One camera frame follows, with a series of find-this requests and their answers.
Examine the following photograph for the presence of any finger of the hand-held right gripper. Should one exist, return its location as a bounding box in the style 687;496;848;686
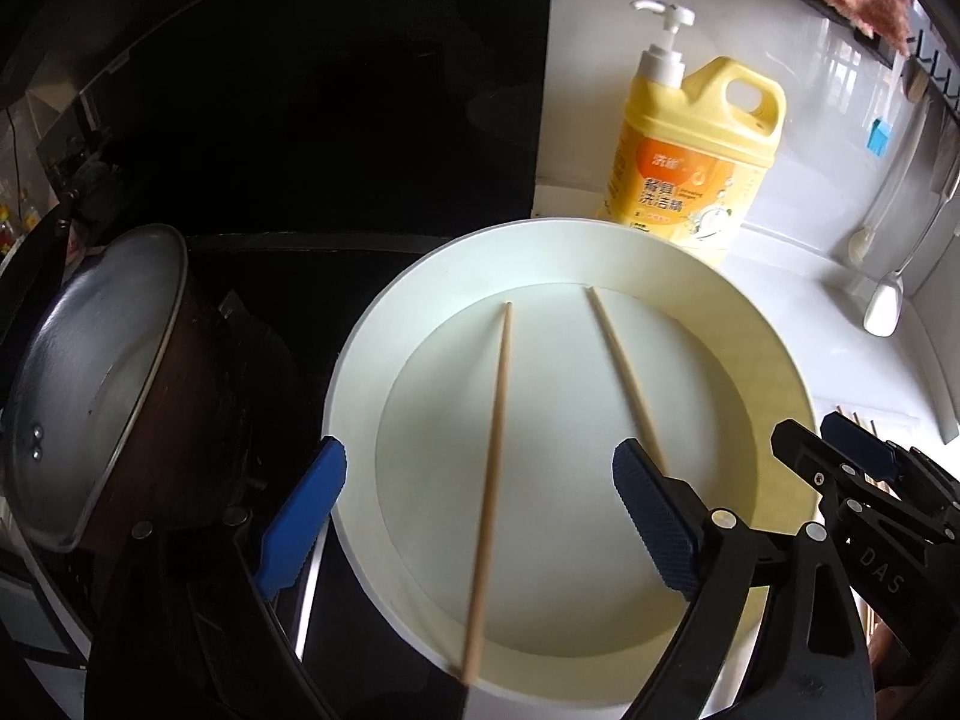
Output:
771;420;863;541
820;411;960;522

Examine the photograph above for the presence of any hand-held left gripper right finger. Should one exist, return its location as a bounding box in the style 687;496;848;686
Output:
611;439;878;720

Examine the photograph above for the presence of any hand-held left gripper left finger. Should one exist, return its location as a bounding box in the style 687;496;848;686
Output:
84;436;347;720

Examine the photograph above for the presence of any white round bowl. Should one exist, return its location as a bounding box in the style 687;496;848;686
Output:
328;219;818;713

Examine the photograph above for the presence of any metal spatula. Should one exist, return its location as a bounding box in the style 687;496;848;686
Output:
862;165;960;337

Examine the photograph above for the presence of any dark cooking pot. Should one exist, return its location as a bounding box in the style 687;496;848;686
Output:
75;247;256;560

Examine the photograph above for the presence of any black stove top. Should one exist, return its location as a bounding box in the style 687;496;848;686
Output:
180;232;425;661

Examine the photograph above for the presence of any metal wok pan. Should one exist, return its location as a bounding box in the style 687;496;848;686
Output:
0;223;188;552

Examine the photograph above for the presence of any yellow dish soap pump bottle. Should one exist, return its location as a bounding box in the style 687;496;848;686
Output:
596;0;788;267

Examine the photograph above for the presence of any black induction cooktop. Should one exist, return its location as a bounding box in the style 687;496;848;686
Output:
0;0;554;248

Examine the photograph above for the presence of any black wall rack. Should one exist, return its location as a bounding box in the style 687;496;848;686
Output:
712;0;960;117

